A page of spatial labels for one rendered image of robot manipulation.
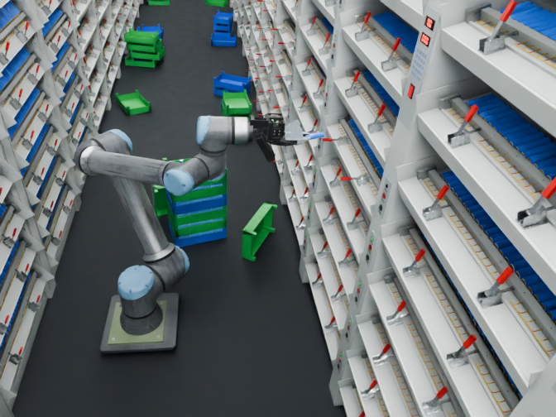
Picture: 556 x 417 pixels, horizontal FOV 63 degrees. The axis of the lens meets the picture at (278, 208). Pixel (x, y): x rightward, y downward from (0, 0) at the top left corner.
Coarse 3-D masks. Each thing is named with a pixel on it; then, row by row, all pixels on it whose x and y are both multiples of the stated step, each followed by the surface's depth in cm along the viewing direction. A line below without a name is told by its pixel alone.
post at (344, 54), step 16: (352, 0) 159; (368, 0) 160; (336, 16) 170; (336, 48) 171; (336, 64) 173; (336, 96) 181; (336, 112) 185; (320, 128) 197; (320, 176) 204; (320, 192) 209; (304, 256) 236; (304, 272) 240
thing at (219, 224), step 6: (168, 210) 264; (168, 216) 266; (216, 222) 259; (222, 222) 261; (174, 228) 252; (180, 228) 252; (186, 228) 254; (192, 228) 255; (198, 228) 257; (204, 228) 259; (210, 228) 261; (216, 228) 262; (180, 234) 255; (186, 234) 256
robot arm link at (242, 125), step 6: (240, 120) 147; (246, 120) 148; (240, 126) 146; (246, 126) 147; (240, 132) 146; (246, 132) 147; (240, 138) 147; (246, 138) 148; (234, 144) 150; (240, 144) 151; (246, 144) 151
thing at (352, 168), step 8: (344, 112) 185; (328, 120) 187; (336, 120) 187; (328, 128) 187; (336, 128) 185; (328, 136) 190; (336, 136) 181; (336, 144) 177; (344, 152) 171; (352, 152) 170; (344, 160) 168; (352, 160) 166; (368, 160) 164; (344, 168) 171; (352, 168) 163; (352, 176) 159; (352, 184) 161; (360, 192) 152; (368, 192) 151; (360, 200) 155; (368, 200) 148; (368, 208) 145; (368, 216) 147
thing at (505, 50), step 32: (480, 0) 95; (512, 0) 96; (544, 0) 90; (448, 32) 95; (480, 32) 92; (512, 32) 84; (544, 32) 81; (480, 64) 85; (512, 64) 80; (544, 64) 77; (512, 96) 78; (544, 96) 70; (544, 128) 71
